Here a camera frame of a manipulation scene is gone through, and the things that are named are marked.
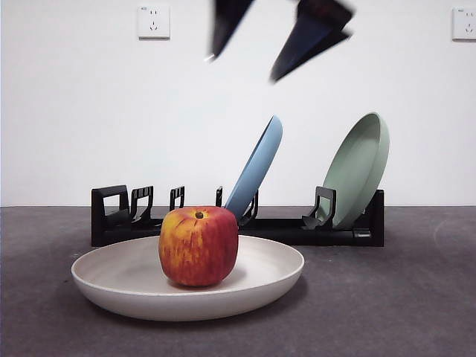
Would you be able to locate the white wall socket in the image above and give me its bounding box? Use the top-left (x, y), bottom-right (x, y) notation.
top-left (138, 4), bottom-right (171, 40)
top-left (451, 7), bottom-right (476, 41)

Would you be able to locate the cream yellow round plate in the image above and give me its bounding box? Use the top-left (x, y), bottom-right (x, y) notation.
top-left (71, 234), bottom-right (305, 323)

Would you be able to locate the black plastic plate rack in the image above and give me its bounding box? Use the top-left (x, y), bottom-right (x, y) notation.
top-left (91, 184), bottom-right (385, 248)

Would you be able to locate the red yellow apple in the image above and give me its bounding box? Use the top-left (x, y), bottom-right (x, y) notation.
top-left (158, 206), bottom-right (239, 288)

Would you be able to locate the green round plate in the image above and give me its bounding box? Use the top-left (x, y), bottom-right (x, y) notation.
top-left (321, 112), bottom-right (390, 230)

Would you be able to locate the blue round plate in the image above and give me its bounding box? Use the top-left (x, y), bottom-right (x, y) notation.
top-left (224, 114), bottom-right (283, 220)

